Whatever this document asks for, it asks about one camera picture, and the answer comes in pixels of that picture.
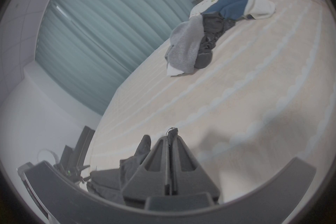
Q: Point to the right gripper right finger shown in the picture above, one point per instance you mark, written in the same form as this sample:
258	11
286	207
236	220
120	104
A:
186	178

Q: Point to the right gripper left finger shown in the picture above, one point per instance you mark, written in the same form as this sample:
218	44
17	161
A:
154	178

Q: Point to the black T-shirt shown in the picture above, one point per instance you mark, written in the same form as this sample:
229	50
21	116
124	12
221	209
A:
131	165

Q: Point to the white printed pillow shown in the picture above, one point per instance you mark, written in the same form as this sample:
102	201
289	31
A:
199	7

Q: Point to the bed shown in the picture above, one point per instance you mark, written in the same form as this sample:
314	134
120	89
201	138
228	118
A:
236	86

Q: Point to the pile of clothes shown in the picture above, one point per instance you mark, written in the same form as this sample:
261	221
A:
189	41

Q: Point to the black chest of drawers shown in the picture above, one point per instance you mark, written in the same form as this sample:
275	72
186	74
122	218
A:
84	144

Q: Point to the blue-green curtain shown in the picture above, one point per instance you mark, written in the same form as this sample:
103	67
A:
118	2
78	68

